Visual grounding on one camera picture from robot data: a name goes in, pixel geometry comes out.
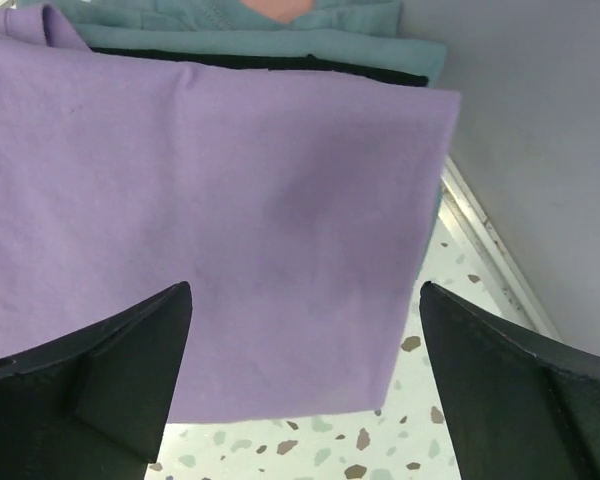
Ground light blue folded t shirt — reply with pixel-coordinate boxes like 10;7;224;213
56;1;447;87

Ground black folded t shirt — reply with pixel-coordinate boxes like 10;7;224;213
92;48;429;87

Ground aluminium frame rail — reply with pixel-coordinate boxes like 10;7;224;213
439;158;562;341

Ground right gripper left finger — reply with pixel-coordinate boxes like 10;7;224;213
0;282;192;480

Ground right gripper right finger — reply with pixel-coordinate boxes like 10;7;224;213
419;282;600;479

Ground purple t shirt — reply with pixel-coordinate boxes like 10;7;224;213
0;5;460;423

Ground pink folded t shirt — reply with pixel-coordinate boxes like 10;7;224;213
241;0;314;24

